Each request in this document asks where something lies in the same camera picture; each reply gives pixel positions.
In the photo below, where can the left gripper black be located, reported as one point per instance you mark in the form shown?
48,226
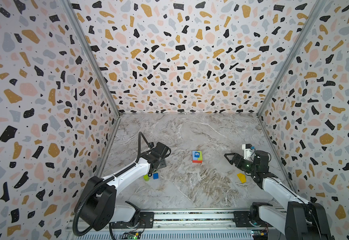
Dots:
162,162

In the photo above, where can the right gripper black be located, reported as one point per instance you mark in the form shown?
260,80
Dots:
238,160

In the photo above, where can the small blue cube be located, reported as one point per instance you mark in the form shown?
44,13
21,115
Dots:
155,176

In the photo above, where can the light blue block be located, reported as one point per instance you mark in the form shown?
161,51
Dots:
194,155

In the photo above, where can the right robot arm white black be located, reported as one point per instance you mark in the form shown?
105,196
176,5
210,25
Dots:
301,219

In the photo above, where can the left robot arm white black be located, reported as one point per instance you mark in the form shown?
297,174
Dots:
98,205

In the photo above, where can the yellow wedge block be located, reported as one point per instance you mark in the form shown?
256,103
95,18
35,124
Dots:
242,178

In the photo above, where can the lime green cylinder block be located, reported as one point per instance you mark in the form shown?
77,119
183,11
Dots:
146,178

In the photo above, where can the right electronics board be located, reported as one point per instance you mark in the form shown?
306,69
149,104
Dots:
259,234

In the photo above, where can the electronics board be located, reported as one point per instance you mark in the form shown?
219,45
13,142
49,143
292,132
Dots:
259,234
130,236

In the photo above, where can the left electronics board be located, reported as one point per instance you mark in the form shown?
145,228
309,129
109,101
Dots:
130,236

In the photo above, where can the left corner aluminium profile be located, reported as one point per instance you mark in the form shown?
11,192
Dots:
66,5

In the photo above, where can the corner aluminium profile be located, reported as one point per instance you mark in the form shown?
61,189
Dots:
66,5
317,8

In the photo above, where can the right corner aluminium profile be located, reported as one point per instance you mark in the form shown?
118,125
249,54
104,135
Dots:
317,8

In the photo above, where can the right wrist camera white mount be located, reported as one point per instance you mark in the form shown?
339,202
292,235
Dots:
249,150

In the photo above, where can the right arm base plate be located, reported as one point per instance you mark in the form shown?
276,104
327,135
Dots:
242,220

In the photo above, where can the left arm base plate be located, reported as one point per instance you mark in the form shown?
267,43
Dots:
141,220

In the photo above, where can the aluminium mounting rail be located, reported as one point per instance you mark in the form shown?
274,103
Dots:
188,224

